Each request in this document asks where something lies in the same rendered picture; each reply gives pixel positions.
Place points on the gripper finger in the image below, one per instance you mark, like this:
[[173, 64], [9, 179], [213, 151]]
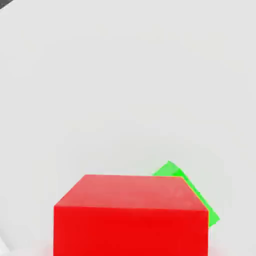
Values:
[[2, 249]]

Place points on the small red cube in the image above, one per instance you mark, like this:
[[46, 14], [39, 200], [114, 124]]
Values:
[[130, 230]]

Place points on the small green cube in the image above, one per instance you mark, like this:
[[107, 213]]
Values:
[[170, 169]]

